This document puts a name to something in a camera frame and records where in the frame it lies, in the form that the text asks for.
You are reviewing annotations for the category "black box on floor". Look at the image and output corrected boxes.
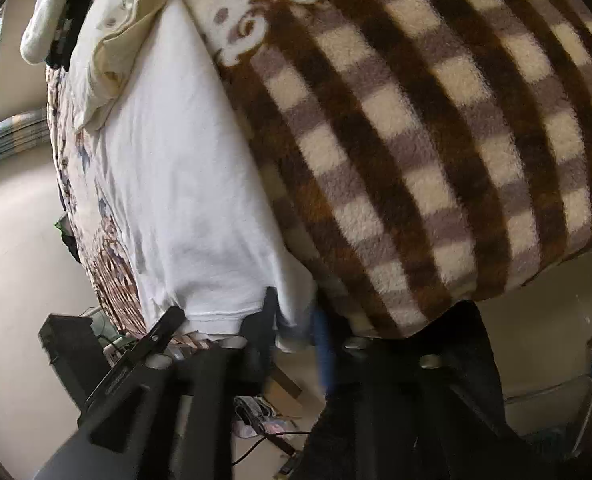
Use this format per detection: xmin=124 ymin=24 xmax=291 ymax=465
xmin=38 ymin=314 xmax=110 ymax=411

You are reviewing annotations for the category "folded black garment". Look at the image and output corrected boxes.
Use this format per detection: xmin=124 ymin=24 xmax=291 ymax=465
xmin=46 ymin=0 xmax=93 ymax=70

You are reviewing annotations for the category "white long-sleeve shirt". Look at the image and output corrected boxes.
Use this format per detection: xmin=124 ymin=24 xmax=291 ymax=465
xmin=86 ymin=0 xmax=316 ymax=352

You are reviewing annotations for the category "floral fleece bed blanket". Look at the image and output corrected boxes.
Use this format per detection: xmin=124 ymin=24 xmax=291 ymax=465
xmin=46 ymin=0 xmax=592 ymax=338

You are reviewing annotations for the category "folded cream garment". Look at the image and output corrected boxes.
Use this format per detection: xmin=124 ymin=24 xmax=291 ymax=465
xmin=69 ymin=0 xmax=167 ymax=131

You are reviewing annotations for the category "left blue striped curtain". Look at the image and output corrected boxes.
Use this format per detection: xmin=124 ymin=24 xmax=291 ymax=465
xmin=0 ymin=108 xmax=50 ymax=162

